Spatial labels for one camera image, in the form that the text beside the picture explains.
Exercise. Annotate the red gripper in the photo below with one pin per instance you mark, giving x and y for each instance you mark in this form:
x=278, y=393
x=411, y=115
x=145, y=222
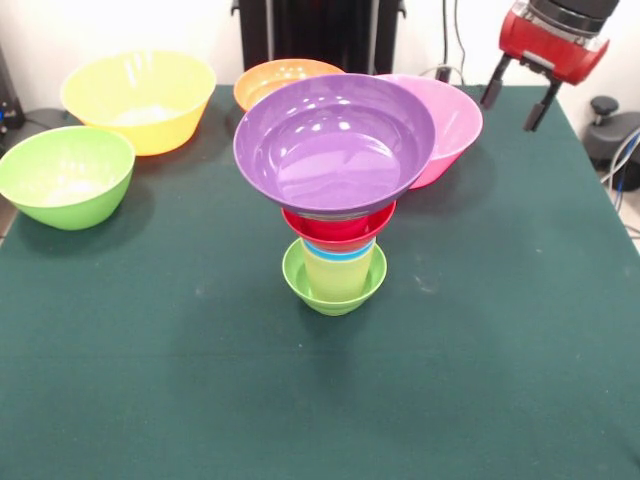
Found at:
x=550, y=50

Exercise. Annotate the purple bowl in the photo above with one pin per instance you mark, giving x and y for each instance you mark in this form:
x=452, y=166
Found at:
x=325, y=150

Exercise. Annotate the small red bowl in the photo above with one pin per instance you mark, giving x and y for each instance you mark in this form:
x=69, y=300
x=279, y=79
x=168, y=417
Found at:
x=335, y=241

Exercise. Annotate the blue cup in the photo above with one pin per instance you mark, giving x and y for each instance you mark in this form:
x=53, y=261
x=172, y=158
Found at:
x=340, y=256

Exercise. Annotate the yellow cup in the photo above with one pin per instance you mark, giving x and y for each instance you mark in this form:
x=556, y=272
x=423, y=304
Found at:
x=337, y=280

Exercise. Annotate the small green bowl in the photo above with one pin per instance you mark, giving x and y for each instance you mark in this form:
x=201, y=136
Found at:
x=335, y=306

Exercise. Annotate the large green bowl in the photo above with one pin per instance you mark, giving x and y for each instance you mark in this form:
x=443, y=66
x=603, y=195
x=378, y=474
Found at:
x=60, y=180

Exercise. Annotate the large pink bowl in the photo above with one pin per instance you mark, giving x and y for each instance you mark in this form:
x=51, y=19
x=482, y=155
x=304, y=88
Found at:
x=455, y=130

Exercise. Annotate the orange bowl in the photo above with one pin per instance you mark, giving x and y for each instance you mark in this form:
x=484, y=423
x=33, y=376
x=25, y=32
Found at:
x=260, y=82

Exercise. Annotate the large yellow bowl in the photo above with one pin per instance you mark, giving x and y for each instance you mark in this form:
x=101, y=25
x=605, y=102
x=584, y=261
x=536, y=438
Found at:
x=140, y=90

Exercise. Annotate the dark green tablecloth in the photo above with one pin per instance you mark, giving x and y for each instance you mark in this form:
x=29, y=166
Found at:
x=250, y=400

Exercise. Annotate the black equipment box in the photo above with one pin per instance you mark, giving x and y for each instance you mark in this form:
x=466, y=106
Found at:
x=10, y=110

